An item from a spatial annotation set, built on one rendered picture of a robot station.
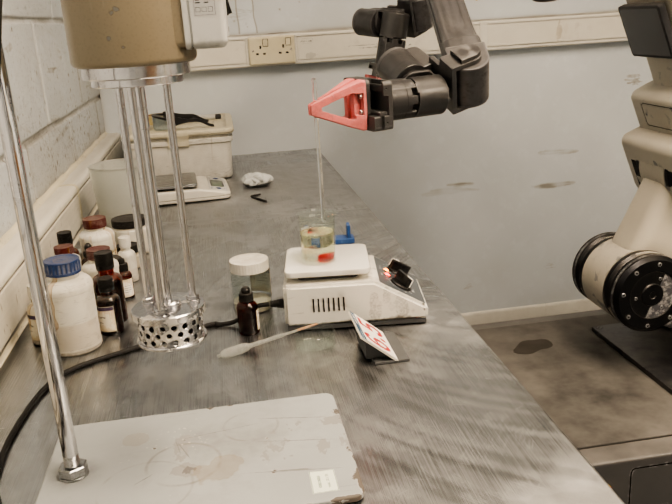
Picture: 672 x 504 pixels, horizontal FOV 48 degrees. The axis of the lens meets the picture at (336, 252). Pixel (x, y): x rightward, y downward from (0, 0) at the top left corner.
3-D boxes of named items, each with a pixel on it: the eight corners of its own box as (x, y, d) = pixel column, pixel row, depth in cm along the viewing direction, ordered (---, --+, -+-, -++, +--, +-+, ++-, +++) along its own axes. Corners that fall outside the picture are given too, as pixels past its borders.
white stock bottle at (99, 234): (86, 284, 130) (76, 224, 127) (85, 274, 136) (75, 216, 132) (121, 278, 132) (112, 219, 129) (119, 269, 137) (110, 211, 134)
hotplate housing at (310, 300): (416, 292, 117) (415, 243, 115) (428, 325, 105) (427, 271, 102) (275, 301, 117) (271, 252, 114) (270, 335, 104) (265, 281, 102)
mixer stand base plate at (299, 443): (332, 398, 86) (332, 390, 86) (367, 504, 67) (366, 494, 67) (63, 434, 82) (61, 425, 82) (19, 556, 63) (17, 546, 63)
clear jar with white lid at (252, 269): (252, 318, 110) (247, 267, 108) (225, 310, 114) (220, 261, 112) (281, 306, 115) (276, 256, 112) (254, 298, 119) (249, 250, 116)
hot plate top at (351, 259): (365, 248, 114) (365, 242, 114) (371, 274, 103) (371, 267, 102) (287, 253, 114) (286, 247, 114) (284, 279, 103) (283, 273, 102)
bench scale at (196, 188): (232, 200, 186) (230, 181, 185) (125, 211, 181) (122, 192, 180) (226, 185, 204) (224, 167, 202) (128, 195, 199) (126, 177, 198)
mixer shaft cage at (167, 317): (208, 320, 74) (178, 60, 66) (208, 348, 67) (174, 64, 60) (139, 328, 73) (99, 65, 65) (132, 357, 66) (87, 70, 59)
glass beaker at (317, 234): (296, 268, 105) (291, 213, 103) (305, 257, 110) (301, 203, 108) (338, 269, 104) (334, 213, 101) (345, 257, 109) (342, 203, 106)
